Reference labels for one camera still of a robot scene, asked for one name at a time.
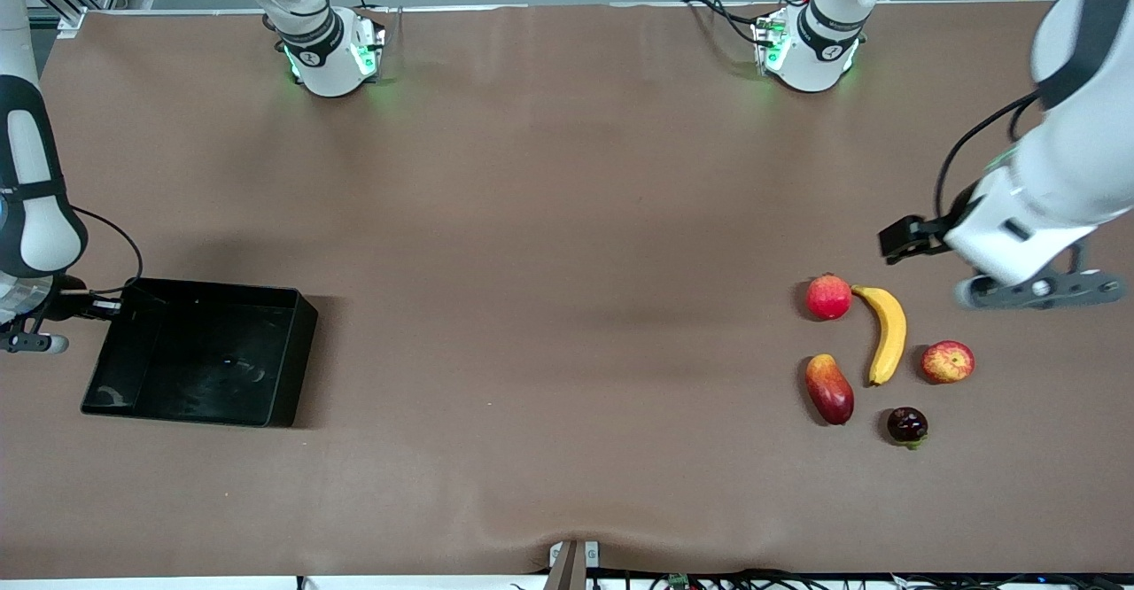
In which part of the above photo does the black plastic box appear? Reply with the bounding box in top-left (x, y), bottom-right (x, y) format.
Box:
top-left (80, 277), bottom-right (319, 429)

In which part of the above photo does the dark purple mangosteen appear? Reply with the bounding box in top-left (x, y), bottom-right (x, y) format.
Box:
top-left (887, 407), bottom-right (929, 449)

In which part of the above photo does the brown table cover mat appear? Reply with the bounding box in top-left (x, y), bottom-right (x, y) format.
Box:
top-left (0, 1), bottom-right (1134, 578)

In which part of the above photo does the aluminium frame profile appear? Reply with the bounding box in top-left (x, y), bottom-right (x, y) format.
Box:
top-left (22, 0), bottom-right (89, 37)

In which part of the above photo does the red yellow mango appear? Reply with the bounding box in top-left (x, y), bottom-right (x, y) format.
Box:
top-left (804, 353), bottom-right (856, 426)

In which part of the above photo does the black left arm base cable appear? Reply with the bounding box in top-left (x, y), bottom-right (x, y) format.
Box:
top-left (680, 0), bottom-right (785, 46)

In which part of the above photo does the grey camera stand pole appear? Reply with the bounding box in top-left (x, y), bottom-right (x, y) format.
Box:
top-left (542, 540), bottom-right (587, 590)

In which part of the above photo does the white table edge bracket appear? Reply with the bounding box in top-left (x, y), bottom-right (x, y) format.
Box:
top-left (549, 541), bottom-right (601, 569)

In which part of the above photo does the yellow banana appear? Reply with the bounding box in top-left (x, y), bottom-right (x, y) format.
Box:
top-left (851, 285), bottom-right (908, 387)

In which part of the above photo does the red yellow apple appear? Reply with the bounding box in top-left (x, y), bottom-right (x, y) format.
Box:
top-left (921, 340), bottom-right (976, 385)

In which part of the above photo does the red pomegranate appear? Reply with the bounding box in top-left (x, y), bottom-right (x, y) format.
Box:
top-left (805, 273), bottom-right (853, 322)

